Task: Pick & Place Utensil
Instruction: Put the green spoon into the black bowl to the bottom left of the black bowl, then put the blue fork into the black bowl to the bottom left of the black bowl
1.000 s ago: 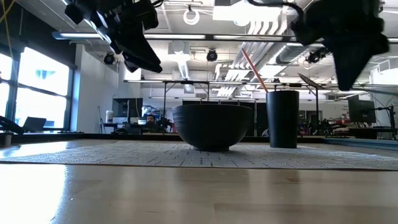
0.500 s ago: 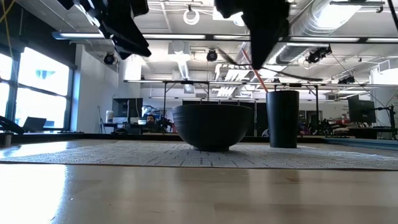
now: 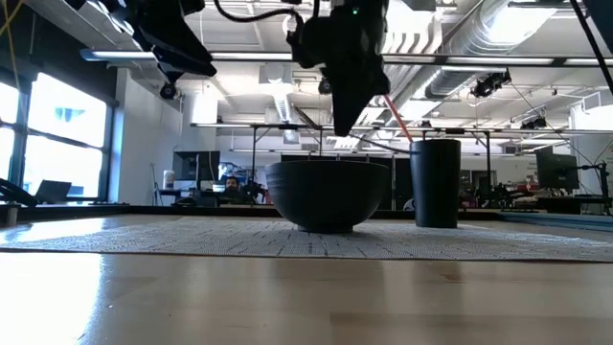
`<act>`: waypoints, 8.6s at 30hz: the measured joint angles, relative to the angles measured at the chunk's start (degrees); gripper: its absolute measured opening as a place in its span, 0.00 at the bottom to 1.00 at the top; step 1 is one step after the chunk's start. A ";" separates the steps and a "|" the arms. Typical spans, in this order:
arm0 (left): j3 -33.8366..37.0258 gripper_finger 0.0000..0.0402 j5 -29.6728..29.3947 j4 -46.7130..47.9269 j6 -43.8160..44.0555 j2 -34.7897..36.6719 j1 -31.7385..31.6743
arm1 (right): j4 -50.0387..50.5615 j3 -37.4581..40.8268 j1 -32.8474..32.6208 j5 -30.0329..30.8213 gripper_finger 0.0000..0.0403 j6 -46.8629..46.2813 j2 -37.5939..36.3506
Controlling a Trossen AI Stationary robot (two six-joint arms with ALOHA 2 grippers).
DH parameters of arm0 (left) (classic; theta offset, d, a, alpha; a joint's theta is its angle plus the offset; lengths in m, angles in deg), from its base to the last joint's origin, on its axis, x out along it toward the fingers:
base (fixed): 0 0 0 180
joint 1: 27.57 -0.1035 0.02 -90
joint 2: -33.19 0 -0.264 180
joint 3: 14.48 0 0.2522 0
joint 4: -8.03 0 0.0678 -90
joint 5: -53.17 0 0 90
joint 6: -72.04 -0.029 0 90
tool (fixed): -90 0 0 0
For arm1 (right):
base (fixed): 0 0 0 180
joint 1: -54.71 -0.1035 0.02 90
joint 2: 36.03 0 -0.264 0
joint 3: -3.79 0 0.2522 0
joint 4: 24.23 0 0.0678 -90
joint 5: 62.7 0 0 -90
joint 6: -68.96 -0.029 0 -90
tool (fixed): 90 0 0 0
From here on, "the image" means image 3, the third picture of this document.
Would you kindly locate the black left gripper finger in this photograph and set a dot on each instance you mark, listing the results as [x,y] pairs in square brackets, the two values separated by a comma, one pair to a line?
[342,112]
[363,105]

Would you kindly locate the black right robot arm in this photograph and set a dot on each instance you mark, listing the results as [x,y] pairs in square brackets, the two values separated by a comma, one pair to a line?
[601,19]

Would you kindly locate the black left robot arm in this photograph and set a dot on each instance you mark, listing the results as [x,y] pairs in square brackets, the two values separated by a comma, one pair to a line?
[172,43]

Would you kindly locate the black bowl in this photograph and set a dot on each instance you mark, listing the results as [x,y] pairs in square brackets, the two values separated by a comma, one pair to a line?
[328,194]

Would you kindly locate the black tall cup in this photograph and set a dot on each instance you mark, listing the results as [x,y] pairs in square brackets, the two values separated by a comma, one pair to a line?
[436,184]

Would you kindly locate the long horizontal metal bar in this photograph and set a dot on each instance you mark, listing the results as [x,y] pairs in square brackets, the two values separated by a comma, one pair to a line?
[479,60]

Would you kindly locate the person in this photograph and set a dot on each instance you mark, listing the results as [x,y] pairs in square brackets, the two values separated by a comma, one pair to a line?
[233,189]

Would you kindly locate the black computer monitor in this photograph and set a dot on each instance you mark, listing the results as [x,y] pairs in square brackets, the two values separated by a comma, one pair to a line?
[196,165]
[557,171]

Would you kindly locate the white canister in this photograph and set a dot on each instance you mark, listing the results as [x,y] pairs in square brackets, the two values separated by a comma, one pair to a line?
[168,179]

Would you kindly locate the grey woven placemat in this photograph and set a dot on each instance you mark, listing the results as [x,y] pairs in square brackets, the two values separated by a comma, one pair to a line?
[191,237]

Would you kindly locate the dark laptop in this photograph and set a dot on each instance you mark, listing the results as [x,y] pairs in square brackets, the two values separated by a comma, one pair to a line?
[53,191]

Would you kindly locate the black ceiling mounted camera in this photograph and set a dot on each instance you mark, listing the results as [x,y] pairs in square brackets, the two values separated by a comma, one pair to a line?
[489,84]

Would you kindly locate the silver ventilation duct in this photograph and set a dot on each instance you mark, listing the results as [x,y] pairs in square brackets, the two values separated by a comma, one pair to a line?
[479,33]

